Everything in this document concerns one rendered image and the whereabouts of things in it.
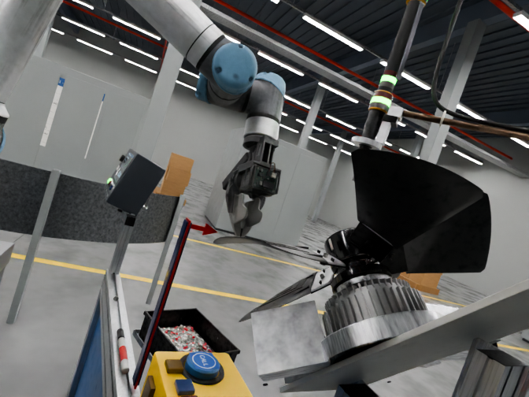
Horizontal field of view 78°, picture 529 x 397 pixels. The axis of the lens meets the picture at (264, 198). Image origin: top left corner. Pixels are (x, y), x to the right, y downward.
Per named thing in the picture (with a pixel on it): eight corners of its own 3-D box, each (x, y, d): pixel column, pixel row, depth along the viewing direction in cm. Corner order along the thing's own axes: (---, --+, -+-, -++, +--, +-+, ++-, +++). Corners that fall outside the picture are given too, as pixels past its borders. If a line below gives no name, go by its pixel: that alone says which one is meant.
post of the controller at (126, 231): (118, 274, 106) (136, 217, 105) (108, 273, 105) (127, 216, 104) (117, 271, 109) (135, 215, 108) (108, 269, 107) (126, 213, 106)
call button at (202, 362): (221, 384, 37) (226, 370, 37) (187, 385, 35) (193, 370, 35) (210, 361, 41) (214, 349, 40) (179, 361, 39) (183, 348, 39)
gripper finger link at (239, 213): (236, 235, 62) (245, 189, 64) (223, 235, 67) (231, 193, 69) (250, 239, 64) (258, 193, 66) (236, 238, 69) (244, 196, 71)
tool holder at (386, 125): (390, 155, 76) (405, 115, 76) (388, 148, 70) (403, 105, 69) (353, 146, 80) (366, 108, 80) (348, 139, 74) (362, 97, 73)
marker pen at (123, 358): (131, 367, 63) (124, 328, 75) (123, 367, 62) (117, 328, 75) (128, 374, 63) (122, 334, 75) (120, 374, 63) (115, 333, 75)
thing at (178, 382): (194, 395, 33) (195, 390, 33) (177, 396, 32) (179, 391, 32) (189, 383, 35) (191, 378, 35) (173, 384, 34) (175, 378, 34)
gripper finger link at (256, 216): (250, 239, 64) (258, 193, 66) (236, 238, 69) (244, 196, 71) (264, 241, 65) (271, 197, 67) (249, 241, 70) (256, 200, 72)
